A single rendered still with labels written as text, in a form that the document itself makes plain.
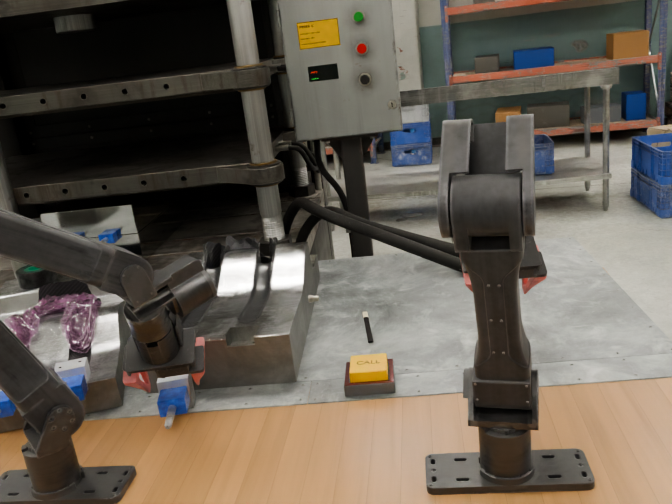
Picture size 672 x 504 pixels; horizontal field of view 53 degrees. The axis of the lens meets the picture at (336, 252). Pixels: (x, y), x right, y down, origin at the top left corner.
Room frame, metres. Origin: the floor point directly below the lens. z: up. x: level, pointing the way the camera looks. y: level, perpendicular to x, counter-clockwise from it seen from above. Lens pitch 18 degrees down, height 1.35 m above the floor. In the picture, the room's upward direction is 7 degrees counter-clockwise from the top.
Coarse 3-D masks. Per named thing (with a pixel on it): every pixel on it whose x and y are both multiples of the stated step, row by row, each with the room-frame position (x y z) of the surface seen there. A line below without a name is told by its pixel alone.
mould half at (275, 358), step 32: (192, 256) 1.36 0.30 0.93; (224, 256) 1.34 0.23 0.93; (288, 256) 1.31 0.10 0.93; (224, 288) 1.26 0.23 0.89; (288, 288) 1.23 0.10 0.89; (224, 320) 1.10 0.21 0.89; (256, 320) 1.08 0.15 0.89; (288, 320) 1.07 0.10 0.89; (224, 352) 1.02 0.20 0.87; (256, 352) 1.02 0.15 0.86; (288, 352) 1.01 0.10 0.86; (224, 384) 1.02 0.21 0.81; (256, 384) 1.02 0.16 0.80
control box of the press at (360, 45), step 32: (288, 0) 1.88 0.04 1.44; (320, 0) 1.87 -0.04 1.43; (352, 0) 1.86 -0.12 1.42; (384, 0) 1.86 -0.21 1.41; (288, 32) 1.88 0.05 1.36; (320, 32) 1.87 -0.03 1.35; (352, 32) 1.86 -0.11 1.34; (384, 32) 1.86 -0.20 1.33; (288, 64) 1.88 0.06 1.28; (320, 64) 1.87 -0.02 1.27; (352, 64) 1.86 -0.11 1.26; (384, 64) 1.86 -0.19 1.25; (320, 96) 1.87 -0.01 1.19; (352, 96) 1.87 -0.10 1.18; (384, 96) 1.86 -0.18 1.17; (320, 128) 1.88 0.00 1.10; (352, 128) 1.87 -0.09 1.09; (384, 128) 1.86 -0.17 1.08; (320, 160) 2.00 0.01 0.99; (352, 160) 1.92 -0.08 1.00; (352, 192) 1.92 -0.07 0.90; (352, 256) 1.99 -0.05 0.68
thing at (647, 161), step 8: (640, 136) 4.59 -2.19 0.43; (648, 136) 4.58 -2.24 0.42; (656, 136) 4.57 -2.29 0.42; (664, 136) 4.57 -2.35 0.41; (632, 144) 4.57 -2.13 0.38; (640, 144) 4.41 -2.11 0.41; (648, 144) 4.58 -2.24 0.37; (632, 152) 4.58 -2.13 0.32; (640, 152) 4.41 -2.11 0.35; (648, 152) 4.25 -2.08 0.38; (656, 152) 4.12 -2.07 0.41; (664, 152) 4.02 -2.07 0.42; (632, 160) 4.56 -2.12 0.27; (640, 160) 4.41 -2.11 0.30; (648, 160) 4.27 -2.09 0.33; (656, 160) 4.13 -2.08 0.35; (664, 160) 4.02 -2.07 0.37; (640, 168) 4.41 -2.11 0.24; (648, 168) 4.27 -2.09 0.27; (656, 168) 4.13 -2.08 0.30; (664, 168) 4.02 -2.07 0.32; (648, 176) 4.26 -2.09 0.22; (656, 176) 4.13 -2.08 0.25; (664, 176) 4.02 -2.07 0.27; (664, 184) 4.01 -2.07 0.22
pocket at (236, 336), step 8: (232, 328) 1.07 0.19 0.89; (240, 328) 1.06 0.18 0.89; (248, 328) 1.06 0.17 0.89; (256, 328) 1.06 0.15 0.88; (232, 336) 1.07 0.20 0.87; (240, 336) 1.06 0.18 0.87; (248, 336) 1.06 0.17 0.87; (232, 344) 1.06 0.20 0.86; (240, 344) 1.05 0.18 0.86; (248, 344) 1.02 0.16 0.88
